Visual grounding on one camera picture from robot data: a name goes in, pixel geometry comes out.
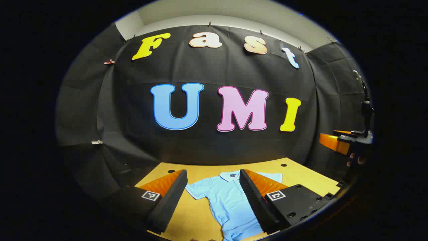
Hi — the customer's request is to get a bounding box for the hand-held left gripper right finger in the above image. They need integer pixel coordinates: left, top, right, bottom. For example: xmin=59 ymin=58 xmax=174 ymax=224
xmin=239 ymin=168 xmax=335 ymax=235

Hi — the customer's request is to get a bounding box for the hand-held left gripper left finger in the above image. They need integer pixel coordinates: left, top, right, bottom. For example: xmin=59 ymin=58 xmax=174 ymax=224
xmin=110 ymin=169 xmax=188 ymax=235

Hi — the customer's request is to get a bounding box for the light blue T-shirt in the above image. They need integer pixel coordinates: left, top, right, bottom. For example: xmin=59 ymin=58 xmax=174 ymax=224
xmin=185 ymin=170 xmax=283 ymax=241

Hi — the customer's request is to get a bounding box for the black backdrop cloth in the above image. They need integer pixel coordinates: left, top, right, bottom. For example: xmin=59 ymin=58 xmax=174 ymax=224
xmin=55 ymin=23 xmax=372 ymax=201

